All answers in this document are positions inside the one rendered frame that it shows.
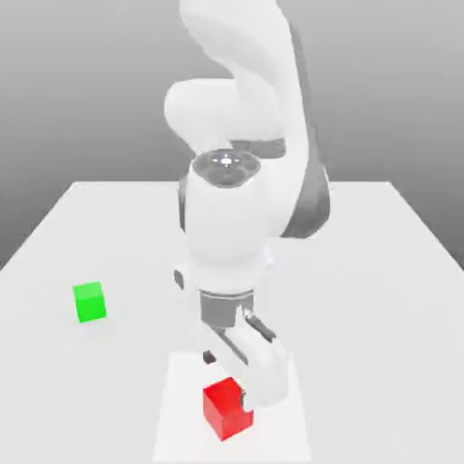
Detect small green cube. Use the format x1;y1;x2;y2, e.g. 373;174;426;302
72;281;108;324

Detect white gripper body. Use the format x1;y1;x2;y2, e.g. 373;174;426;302
197;323;292;409

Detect small red cube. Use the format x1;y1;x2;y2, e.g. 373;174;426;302
202;376;255;442

